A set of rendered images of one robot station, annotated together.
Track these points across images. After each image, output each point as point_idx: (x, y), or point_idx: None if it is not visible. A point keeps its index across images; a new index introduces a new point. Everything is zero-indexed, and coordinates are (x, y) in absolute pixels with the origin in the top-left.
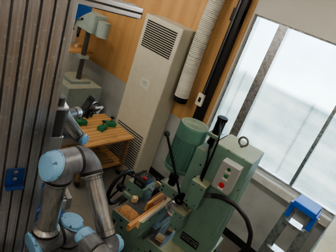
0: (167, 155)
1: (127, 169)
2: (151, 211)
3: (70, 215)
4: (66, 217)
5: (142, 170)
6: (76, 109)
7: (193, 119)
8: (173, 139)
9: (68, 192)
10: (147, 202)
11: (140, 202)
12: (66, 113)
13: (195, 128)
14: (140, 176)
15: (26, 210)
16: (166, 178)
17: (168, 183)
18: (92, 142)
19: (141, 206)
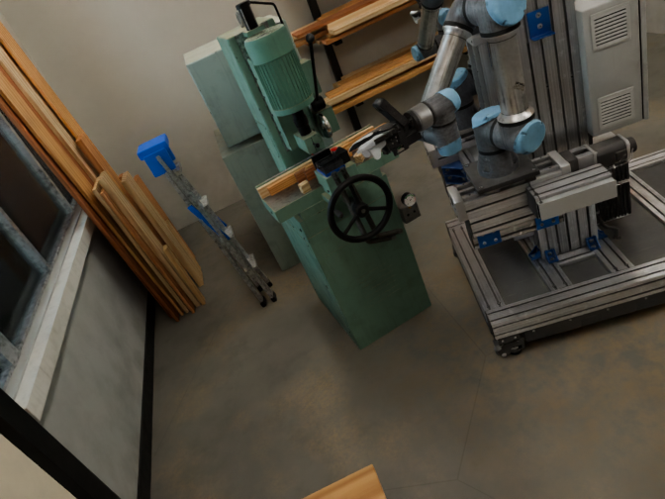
0: (305, 87)
1: (344, 182)
2: (349, 139)
3: (455, 75)
4: (459, 72)
5: (327, 166)
6: (421, 102)
7: (256, 38)
8: (294, 60)
9: (451, 192)
10: (347, 144)
11: (352, 161)
12: None
13: (272, 27)
14: (338, 152)
15: None
16: (278, 208)
17: (311, 130)
18: (341, 496)
19: (353, 157)
